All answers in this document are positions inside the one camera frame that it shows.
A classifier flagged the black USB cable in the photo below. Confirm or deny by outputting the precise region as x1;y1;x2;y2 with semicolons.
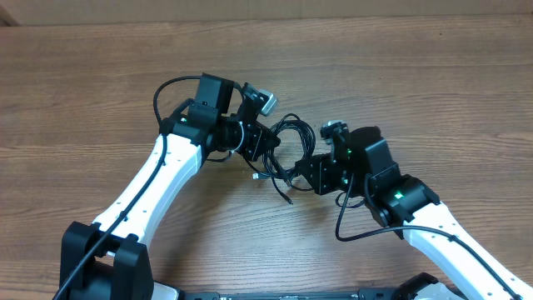
245;112;317;206

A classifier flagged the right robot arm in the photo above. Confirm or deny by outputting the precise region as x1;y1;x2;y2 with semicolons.
296;122;532;299

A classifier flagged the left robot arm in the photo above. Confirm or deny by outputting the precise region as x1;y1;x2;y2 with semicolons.
54;73;280;300

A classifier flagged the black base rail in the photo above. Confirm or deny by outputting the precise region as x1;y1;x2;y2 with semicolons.
174;272;459;300

